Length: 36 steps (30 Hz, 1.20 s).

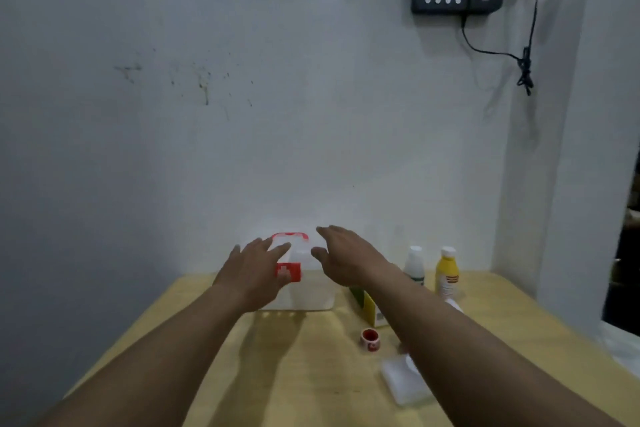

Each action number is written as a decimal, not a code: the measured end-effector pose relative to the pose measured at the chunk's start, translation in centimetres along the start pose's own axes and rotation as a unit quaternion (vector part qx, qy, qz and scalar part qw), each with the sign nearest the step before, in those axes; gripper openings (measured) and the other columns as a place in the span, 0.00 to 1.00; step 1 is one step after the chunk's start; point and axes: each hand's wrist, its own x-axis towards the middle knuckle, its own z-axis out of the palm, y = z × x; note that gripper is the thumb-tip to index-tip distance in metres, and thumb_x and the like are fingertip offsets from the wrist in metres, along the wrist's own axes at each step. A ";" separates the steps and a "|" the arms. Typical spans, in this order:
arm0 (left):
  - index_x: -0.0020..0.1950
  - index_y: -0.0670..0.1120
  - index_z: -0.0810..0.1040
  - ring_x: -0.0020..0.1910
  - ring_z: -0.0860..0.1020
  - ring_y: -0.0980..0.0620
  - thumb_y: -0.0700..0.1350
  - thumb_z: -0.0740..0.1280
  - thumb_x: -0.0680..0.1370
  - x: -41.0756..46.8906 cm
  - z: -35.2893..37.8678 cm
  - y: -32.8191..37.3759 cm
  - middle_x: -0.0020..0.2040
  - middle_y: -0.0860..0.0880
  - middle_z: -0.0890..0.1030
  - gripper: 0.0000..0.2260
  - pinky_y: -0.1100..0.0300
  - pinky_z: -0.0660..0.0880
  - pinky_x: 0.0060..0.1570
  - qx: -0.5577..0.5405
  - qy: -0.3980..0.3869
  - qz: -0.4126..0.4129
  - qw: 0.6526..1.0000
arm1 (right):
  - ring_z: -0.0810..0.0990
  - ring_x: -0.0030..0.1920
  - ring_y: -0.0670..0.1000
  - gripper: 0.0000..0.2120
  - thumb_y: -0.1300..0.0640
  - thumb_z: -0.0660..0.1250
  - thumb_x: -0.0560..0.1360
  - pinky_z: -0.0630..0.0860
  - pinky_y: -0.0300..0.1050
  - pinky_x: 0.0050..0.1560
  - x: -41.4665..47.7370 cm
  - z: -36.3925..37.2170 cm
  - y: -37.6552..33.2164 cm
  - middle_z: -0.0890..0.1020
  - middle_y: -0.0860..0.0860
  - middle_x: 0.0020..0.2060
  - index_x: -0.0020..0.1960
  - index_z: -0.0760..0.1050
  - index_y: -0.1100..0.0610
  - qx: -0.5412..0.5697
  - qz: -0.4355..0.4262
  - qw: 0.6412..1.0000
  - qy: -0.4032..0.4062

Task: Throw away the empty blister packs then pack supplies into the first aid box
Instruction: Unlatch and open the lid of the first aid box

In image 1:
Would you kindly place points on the person's right thumb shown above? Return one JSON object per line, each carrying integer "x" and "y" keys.
{"x": 320, "y": 256}

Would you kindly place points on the person's right forearm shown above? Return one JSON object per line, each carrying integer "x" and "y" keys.
{"x": 465, "y": 356}

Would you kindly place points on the person's left thumb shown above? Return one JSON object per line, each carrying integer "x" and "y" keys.
{"x": 283, "y": 277}

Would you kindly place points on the white first aid box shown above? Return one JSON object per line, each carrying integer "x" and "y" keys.
{"x": 303, "y": 275}

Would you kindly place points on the white plastic bottle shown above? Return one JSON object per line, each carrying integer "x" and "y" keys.
{"x": 414, "y": 264}

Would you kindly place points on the person's left hand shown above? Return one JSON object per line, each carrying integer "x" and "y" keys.
{"x": 248, "y": 275}

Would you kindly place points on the red tape roll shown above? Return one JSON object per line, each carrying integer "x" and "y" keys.
{"x": 370, "y": 338}

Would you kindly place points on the yellow plastic bottle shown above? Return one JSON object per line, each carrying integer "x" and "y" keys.
{"x": 446, "y": 272}

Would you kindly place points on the clear plastic packet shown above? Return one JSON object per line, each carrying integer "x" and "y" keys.
{"x": 402, "y": 379}

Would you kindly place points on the person's right hand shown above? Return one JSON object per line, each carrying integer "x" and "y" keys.
{"x": 348, "y": 257}

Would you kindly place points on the person's left forearm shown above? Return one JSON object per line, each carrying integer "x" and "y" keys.
{"x": 150, "y": 369}

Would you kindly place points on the green and yellow carton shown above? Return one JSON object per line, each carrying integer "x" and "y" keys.
{"x": 369, "y": 309}

